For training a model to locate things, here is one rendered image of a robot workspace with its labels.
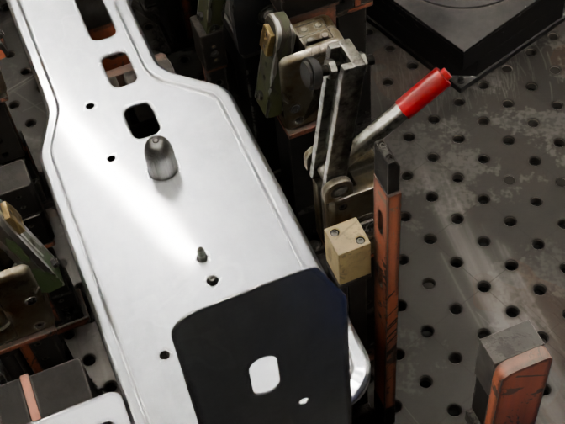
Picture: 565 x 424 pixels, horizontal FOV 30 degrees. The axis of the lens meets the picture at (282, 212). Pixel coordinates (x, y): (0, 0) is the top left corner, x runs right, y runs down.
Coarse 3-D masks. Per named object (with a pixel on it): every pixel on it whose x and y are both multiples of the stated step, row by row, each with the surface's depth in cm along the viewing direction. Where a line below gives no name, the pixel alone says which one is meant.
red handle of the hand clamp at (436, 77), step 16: (432, 80) 98; (448, 80) 99; (416, 96) 99; (432, 96) 99; (384, 112) 101; (400, 112) 99; (416, 112) 100; (368, 128) 101; (384, 128) 100; (352, 144) 102; (368, 144) 101; (352, 160) 102; (320, 176) 103
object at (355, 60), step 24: (336, 48) 92; (312, 72) 90; (336, 72) 91; (360, 72) 91; (336, 96) 93; (360, 96) 93; (336, 120) 95; (336, 144) 97; (312, 168) 104; (336, 168) 100
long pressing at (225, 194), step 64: (64, 0) 130; (128, 0) 129; (64, 64) 123; (64, 128) 117; (128, 128) 117; (192, 128) 116; (64, 192) 112; (128, 192) 111; (192, 192) 111; (256, 192) 110; (128, 256) 106; (192, 256) 106; (256, 256) 105; (128, 320) 102; (128, 384) 98; (256, 384) 97
